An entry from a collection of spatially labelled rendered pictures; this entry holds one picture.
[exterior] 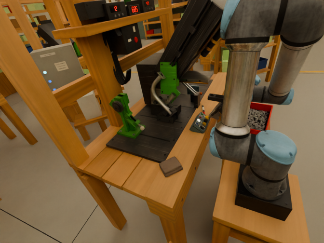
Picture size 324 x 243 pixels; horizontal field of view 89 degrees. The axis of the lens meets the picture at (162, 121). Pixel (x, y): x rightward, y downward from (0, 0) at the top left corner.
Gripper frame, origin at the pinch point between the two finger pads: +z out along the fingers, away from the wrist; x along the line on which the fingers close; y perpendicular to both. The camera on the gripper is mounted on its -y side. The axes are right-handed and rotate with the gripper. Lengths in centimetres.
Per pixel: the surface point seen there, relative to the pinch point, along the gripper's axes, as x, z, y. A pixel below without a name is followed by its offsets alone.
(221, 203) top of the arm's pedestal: -49, -2, 20
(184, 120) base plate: -3.0, 13.1, -10.5
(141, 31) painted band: 834, 393, -465
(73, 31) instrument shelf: -31, -16, -79
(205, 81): 13.8, -10.8, -15.1
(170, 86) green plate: 1.5, 0.1, -31.8
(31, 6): 368, 342, -700
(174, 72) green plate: 3.8, -8.7, -34.3
